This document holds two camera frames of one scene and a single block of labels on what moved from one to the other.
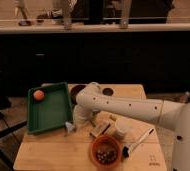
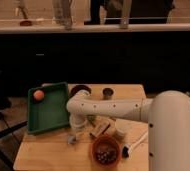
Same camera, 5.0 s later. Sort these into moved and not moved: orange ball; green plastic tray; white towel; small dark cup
Moved: white towel
Not moved: small dark cup; orange ball; green plastic tray
